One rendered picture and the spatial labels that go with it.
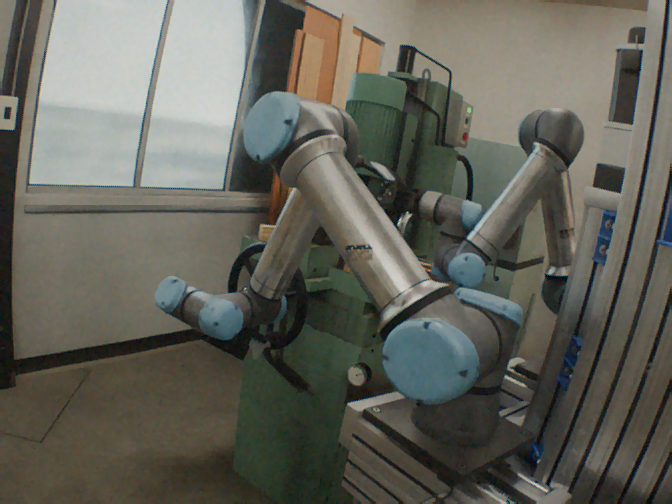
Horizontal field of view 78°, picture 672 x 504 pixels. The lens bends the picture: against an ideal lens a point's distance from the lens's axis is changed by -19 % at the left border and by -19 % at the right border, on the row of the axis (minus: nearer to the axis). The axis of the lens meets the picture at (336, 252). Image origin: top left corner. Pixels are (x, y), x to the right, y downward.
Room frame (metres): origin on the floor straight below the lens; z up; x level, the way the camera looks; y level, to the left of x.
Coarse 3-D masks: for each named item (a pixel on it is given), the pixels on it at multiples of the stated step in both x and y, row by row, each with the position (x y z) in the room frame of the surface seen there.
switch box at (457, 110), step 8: (456, 104) 1.70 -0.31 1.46; (464, 104) 1.69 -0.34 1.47; (448, 112) 1.71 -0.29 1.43; (456, 112) 1.69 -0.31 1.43; (464, 112) 1.70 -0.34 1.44; (472, 112) 1.75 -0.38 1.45; (448, 120) 1.71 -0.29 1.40; (456, 120) 1.69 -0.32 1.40; (464, 120) 1.71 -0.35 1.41; (448, 128) 1.70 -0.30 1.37; (456, 128) 1.69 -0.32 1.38; (464, 128) 1.72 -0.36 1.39; (448, 136) 1.70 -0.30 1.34; (456, 136) 1.68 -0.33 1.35; (448, 144) 1.74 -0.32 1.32; (456, 144) 1.69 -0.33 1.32; (464, 144) 1.74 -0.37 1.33
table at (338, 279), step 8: (248, 240) 1.59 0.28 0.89; (256, 240) 1.57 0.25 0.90; (256, 256) 1.56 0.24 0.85; (336, 272) 1.38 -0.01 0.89; (344, 272) 1.36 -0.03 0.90; (312, 280) 1.32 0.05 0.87; (320, 280) 1.34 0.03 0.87; (328, 280) 1.36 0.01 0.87; (336, 280) 1.37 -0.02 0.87; (344, 280) 1.36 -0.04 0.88; (352, 280) 1.34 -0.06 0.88; (312, 288) 1.31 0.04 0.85; (320, 288) 1.34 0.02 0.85; (328, 288) 1.37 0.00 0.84; (336, 288) 1.37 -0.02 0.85; (344, 288) 1.35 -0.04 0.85; (352, 288) 1.34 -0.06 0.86; (360, 288) 1.32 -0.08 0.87; (352, 296) 1.34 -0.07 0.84; (360, 296) 1.32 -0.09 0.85
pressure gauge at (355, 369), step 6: (354, 366) 1.23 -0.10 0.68; (360, 366) 1.22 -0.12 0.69; (366, 366) 1.23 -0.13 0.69; (348, 372) 1.24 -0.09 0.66; (354, 372) 1.23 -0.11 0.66; (360, 372) 1.22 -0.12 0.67; (366, 372) 1.21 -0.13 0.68; (348, 378) 1.24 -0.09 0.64; (354, 378) 1.23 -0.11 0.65; (360, 378) 1.22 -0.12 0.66; (366, 378) 1.21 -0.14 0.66; (354, 384) 1.22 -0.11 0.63; (360, 384) 1.22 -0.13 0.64
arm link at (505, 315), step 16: (464, 288) 0.75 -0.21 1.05; (464, 304) 0.70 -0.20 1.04; (480, 304) 0.68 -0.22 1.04; (496, 304) 0.68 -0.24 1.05; (512, 304) 0.70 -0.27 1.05; (496, 320) 0.67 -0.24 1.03; (512, 320) 0.68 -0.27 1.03; (512, 336) 0.69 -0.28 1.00; (496, 368) 0.68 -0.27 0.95; (480, 384) 0.67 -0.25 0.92; (496, 384) 0.68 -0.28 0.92
